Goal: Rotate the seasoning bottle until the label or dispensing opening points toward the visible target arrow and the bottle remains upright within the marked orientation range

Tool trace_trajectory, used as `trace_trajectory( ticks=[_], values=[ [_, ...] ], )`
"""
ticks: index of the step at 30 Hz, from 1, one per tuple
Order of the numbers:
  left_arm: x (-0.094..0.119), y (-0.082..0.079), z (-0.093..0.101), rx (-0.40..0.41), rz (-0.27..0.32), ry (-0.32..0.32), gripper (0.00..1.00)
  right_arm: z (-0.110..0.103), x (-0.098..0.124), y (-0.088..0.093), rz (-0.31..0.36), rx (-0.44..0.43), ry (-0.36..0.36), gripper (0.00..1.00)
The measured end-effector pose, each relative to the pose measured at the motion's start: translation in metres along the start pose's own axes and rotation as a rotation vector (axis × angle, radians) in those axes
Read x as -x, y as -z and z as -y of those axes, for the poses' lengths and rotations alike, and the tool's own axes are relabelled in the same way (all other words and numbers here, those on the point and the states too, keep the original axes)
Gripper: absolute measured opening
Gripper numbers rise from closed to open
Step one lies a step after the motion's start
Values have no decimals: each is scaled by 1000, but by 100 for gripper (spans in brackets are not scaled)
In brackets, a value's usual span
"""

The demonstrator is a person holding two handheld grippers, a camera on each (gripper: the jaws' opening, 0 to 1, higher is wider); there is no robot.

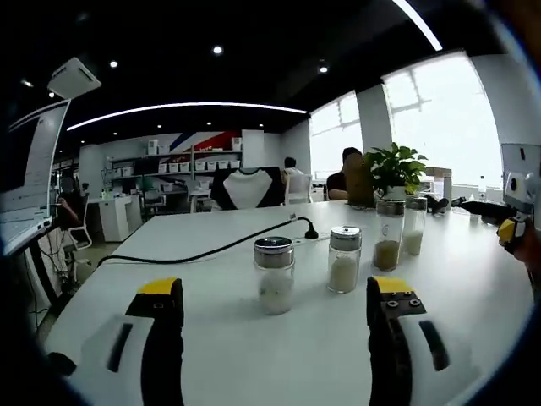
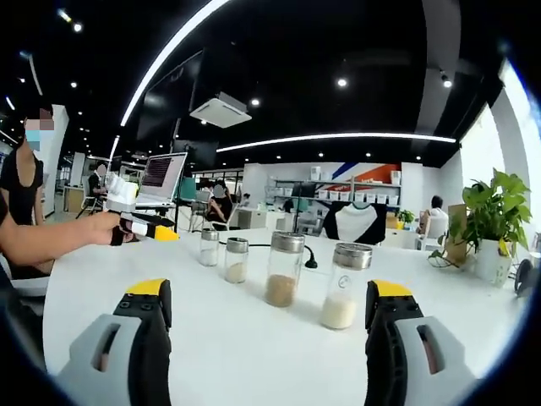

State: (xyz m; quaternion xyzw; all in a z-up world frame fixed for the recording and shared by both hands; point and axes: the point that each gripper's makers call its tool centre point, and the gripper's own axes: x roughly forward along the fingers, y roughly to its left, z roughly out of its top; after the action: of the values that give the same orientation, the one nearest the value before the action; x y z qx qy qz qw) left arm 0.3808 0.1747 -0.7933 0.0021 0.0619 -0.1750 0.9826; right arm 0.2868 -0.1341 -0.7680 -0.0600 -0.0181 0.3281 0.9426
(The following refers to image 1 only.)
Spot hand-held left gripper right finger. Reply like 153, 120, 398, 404
365, 275, 475, 406

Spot white mesh chair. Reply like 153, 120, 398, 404
283, 173, 314, 206

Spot black and white office chair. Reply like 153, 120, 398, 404
209, 166, 286, 211

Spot black object on table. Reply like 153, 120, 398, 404
427, 197, 452, 217

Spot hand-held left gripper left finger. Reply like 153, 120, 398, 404
79, 277, 185, 406

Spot black power cable with plug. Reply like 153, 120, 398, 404
97, 216, 320, 269

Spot green potted plant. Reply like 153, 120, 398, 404
363, 141, 430, 202

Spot glass seasoning bottle white powder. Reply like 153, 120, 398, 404
326, 225, 363, 295

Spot glass seasoning bottle white clumps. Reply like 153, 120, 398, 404
253, 237, 296, 316

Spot long ceiling light strip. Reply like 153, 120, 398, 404
66, 101, 309, 132

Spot computer monitor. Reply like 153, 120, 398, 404
0, 98, 72, 256

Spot shelf with white bins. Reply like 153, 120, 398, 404
107, 135, 244, 194

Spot white cabinet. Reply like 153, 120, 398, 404
86, 194, 143, 244

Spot tall seasoning bottle white powder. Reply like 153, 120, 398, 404
402, 195, 429, 257

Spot tall seasoning bottle brown powder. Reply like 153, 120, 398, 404
373, 198, 407, 272

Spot white ceiling air conditioner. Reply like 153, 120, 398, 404
46, 56, 103, 101

